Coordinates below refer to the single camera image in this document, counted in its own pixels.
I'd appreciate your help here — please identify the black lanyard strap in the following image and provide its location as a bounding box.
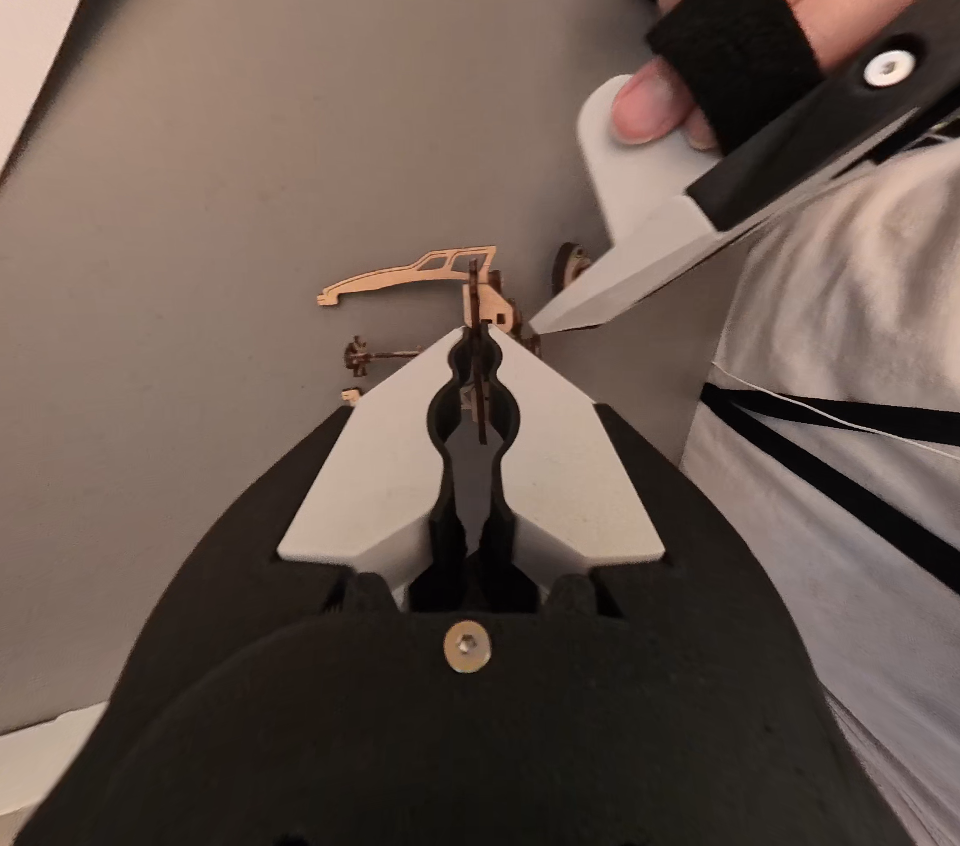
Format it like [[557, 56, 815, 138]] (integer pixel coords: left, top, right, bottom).
[[701, 387, 960, 594]]

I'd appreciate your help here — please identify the thin white cord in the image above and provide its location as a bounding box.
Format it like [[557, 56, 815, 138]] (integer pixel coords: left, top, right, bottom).
[[712, 359, 960, 448]]

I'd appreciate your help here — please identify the dark wooden model part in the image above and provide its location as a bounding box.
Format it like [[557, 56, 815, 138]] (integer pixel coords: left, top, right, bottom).
[[466, 257, 492, 446]]

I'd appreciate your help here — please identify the round wooden disc part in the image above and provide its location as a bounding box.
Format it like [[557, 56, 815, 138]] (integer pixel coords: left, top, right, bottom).
[[553, 242, 590, 296]]

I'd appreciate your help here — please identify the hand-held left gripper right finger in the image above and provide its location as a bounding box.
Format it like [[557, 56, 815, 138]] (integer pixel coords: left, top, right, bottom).
[[491, 329, 666, 588]]

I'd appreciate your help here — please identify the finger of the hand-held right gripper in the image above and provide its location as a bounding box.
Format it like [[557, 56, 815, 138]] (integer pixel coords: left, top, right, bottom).
[[528, 197, 725, 335]]

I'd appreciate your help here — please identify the white cardboard box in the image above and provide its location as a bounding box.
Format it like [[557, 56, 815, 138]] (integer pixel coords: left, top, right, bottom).
[[0, 700, 106, 846]]

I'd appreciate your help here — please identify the wooden crossbow model assembly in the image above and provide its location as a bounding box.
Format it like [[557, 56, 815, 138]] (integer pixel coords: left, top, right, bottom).
[[315, 245, 545, 412]]

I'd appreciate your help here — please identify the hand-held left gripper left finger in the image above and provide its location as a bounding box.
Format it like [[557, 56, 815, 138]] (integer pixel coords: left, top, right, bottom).
[[276, 327, 460, 607]]

